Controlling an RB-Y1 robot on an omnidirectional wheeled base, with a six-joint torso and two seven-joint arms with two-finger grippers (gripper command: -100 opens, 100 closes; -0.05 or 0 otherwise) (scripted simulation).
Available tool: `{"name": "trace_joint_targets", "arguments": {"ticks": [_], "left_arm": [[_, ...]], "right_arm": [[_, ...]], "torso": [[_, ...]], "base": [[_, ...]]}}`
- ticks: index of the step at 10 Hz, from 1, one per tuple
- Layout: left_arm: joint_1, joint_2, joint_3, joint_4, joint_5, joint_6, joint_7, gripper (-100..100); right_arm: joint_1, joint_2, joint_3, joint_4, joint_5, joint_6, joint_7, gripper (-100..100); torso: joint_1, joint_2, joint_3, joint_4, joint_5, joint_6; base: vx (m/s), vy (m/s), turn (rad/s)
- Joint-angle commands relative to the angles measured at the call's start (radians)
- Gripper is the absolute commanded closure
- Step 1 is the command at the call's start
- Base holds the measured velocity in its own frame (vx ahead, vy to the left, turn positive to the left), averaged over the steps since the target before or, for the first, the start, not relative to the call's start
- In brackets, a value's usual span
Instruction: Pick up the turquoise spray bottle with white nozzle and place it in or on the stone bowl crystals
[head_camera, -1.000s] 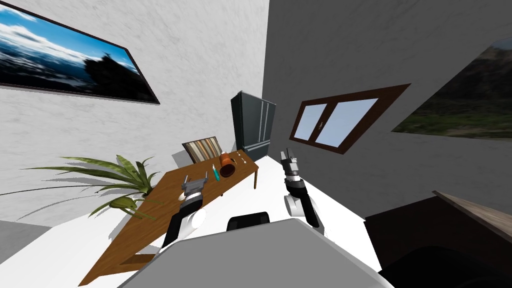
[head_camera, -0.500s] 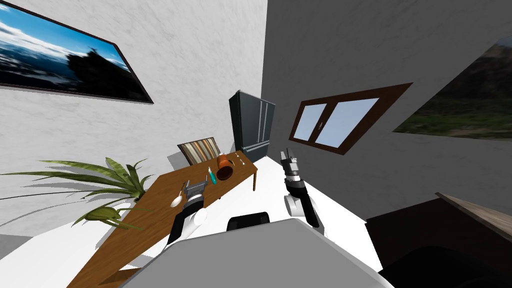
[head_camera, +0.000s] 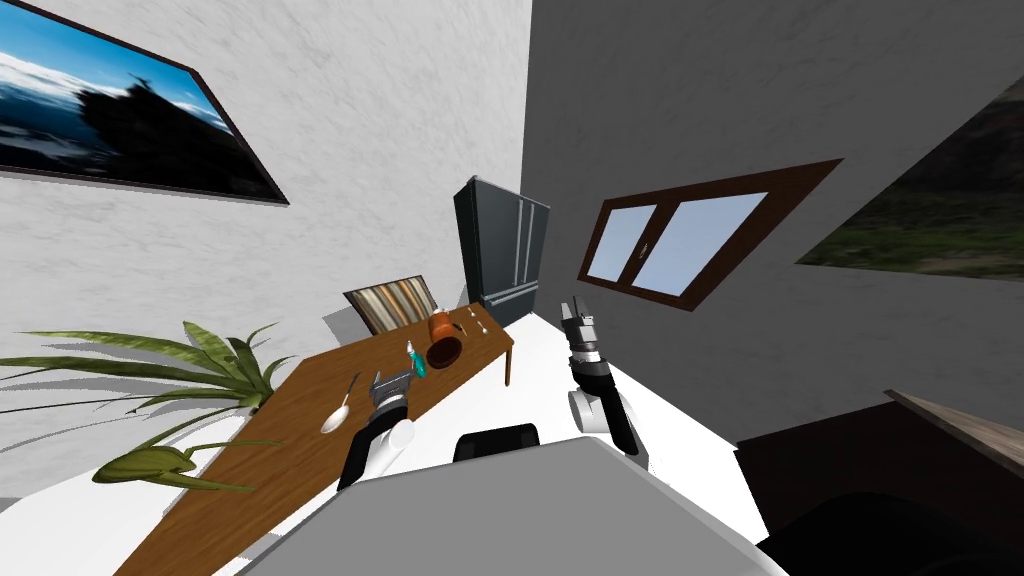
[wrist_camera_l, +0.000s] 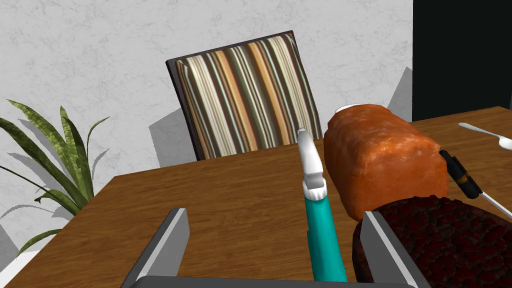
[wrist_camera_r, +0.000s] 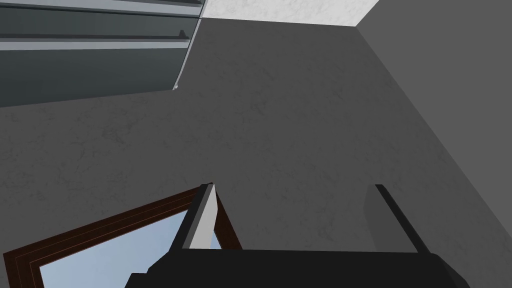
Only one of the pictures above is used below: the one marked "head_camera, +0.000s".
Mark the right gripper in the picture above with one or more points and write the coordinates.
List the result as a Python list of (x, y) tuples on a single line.
[(582, 336)]

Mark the framed sea picture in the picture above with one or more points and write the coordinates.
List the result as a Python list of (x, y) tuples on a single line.
[(104, 120)]

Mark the brown wooden table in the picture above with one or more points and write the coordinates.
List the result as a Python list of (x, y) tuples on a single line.
[(320, 464)]

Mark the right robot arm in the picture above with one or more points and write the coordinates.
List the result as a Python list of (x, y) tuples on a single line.
[(616, 416)]

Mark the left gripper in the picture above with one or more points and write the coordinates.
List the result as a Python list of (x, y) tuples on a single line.
[(392, 390)]

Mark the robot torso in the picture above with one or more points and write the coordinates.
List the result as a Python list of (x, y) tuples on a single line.
[(520, 520)]

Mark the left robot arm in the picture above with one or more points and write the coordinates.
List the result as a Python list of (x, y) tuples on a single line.
[(376, 440)]

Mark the dark grey refrigerator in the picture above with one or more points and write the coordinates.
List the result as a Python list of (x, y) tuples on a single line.
[(500, 248)]

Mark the green leafy plant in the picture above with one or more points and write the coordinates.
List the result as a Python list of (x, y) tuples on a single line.
[(200, 376)]

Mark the dark cabinet with wooden top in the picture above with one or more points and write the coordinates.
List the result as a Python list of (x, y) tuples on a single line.
[(864, 456)]

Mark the brown framed window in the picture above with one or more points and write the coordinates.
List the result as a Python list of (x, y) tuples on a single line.
[(680, 236)]

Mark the teal bottle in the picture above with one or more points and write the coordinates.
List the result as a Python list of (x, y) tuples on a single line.
[(417, 364)]

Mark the orange mug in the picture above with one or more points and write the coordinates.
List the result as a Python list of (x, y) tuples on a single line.
[(440, 326)]

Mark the brown bowl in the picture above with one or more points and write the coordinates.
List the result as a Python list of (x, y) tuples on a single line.
[(445, 353)]

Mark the striped chair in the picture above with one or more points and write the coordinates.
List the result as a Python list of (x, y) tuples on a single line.
[(394, 304)]

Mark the green landscape picture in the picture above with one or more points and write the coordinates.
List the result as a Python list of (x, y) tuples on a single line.
[(944, 216)]

